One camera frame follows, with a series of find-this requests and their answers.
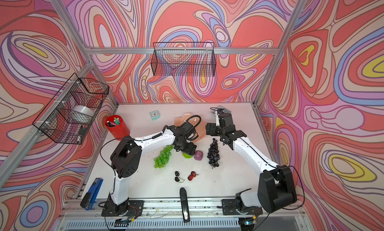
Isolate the white tape roll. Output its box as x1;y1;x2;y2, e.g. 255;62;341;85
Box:
70;105;95;124

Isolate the blue stapler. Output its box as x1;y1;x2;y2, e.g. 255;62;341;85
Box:
80;178;104;211

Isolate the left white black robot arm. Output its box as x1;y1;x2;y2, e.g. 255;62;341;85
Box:
102;121;199;217

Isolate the black stapler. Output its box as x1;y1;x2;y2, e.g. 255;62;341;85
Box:
180;188;191;223

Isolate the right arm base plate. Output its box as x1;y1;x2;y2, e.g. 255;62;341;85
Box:
217;198;263;217

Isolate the green grape bunch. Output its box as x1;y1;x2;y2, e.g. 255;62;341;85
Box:
154;145;174;169

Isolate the red pen cup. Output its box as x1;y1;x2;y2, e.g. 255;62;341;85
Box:
105;115;131;141

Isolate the black wire basket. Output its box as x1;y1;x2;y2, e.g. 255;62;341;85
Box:
33;74;110;145
151;41;217;77

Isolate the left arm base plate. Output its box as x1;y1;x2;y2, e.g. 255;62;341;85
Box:
102;200;144;218

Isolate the teal small clock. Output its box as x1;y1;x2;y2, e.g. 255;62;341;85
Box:
150;110;160;121

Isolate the grey calculator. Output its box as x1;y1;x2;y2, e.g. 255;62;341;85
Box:
210;105;231;115

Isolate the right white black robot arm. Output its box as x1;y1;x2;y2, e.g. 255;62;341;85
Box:
206;107;298;214

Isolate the black cherries pair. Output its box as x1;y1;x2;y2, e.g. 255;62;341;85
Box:
175;171;185;183

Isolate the red cherries pair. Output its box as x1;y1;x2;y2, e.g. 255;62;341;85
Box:
188;171;198;181

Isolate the back black wire basket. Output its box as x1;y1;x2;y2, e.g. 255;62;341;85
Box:
151;41;217;77

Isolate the pink fruit bowl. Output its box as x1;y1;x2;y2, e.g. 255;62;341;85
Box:
174;113;207;142

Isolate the left black wire basket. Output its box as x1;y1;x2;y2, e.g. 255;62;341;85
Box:
33;74;110;145

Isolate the dark purple grape bunch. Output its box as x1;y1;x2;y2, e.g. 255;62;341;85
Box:
207;138;220;169

